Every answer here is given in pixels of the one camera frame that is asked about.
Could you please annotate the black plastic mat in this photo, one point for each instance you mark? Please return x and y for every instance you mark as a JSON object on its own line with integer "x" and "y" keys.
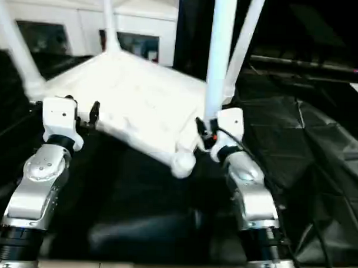
{"x": 314, "y": 138}

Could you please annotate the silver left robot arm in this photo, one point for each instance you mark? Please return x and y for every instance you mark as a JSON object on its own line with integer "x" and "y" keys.
{"x": 36, "y": 179}

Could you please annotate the white plastic table top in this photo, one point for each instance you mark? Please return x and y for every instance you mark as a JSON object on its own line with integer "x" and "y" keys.
{"x": 133, "y": 94}

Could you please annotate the white plastic table leg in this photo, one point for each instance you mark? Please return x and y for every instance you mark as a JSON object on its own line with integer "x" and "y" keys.
{"x": 17, "y": 52}
{"x": 218, "y": 53}
{"x": 245, "y": 39}
{"x": 110, "y": 23}

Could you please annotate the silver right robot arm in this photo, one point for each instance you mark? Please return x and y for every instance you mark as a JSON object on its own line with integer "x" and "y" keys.
{"x": 253, "y": 189}

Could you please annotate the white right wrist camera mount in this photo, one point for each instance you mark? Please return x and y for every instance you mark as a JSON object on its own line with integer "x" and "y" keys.
{"x": 230, "y": 124}

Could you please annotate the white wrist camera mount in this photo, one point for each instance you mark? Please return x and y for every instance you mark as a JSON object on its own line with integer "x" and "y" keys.
{"x": 60, "y": 118}
{"x": 230, "y": 124}

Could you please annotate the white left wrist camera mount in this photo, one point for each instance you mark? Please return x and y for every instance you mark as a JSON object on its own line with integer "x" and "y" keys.
{"x": 60, "y": 118}

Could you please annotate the white cabinet with glass doors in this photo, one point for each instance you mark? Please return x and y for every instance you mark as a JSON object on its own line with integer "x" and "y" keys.
{"x": 68, "y": 12}

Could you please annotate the dark metal rail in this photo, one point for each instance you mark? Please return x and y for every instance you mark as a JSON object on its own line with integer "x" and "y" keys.
{"x": 310, "y": 65}

